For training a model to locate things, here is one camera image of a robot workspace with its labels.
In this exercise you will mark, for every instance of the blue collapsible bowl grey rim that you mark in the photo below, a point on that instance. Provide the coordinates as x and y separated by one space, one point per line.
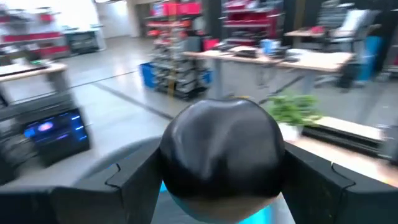
258 217

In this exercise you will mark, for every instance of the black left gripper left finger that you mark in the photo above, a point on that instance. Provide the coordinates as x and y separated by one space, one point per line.
93 205

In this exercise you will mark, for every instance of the grey shelf cart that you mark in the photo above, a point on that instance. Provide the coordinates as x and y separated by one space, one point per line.
180 74

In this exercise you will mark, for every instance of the small wooden desk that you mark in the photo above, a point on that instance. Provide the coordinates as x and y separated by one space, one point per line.
31 70

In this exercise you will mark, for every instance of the black avocado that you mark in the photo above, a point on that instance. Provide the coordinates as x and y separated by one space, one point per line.
222 149

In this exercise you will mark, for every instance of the long wooden desk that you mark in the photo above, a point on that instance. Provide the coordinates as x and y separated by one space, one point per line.
311 60

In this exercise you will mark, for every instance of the green plant in white pot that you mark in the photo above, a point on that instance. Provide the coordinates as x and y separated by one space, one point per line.
292 109

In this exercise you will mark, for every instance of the blue storage bin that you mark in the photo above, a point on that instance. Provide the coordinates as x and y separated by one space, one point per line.
147 74

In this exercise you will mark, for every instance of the black computer with blue lights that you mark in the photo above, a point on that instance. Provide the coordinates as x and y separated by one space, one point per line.
56 140

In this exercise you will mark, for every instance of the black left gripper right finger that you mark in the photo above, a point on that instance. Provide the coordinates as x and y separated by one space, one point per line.
326 202

